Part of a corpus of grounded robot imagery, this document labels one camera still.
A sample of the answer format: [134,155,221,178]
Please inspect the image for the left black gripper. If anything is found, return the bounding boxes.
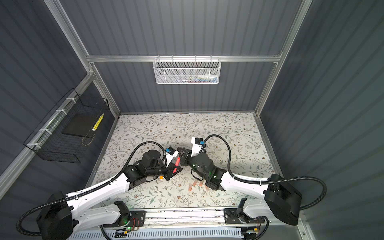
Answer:
[145,159,182,179]

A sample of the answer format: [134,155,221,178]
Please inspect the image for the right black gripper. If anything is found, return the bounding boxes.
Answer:
[177,148,207,181]

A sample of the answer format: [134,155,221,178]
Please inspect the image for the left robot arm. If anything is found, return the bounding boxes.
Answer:
[37,148,182,240]

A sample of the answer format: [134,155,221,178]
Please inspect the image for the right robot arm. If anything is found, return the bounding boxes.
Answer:
[177,148,302,226]

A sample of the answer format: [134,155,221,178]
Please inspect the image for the items in white basket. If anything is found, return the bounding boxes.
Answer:
[176,74,220,84]

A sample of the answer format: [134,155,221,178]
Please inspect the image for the yellow marker in basket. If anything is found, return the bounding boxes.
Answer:
[92,114,105,132]

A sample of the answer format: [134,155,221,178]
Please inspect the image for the black pad in basket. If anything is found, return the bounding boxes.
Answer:
[62,114,97,138]

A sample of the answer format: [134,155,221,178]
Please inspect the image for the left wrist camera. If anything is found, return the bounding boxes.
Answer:
[165,147,179,167]

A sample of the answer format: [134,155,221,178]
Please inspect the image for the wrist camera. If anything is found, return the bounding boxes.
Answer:
[191,137,205,157]
[165,147,179,167]

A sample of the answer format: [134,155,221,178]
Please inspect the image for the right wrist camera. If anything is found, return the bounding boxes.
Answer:
[191,137,205,157]

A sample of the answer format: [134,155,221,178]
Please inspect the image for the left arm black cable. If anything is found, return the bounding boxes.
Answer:
[15,141,167,237]

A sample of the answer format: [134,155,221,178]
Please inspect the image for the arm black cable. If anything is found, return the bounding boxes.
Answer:
[203,134,328,211]
[15,141,167,237]

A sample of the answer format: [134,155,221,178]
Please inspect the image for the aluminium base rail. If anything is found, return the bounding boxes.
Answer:
[64,206,307,232]

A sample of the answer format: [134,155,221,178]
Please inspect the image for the white wire mesh basket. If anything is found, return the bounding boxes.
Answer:
[153,59,222,85]

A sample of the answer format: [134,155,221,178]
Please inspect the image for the black wire basket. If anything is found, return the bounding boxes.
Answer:
[24,91,110,164]

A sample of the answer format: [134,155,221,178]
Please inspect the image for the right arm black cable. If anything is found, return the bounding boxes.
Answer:
[203,134,328,211]

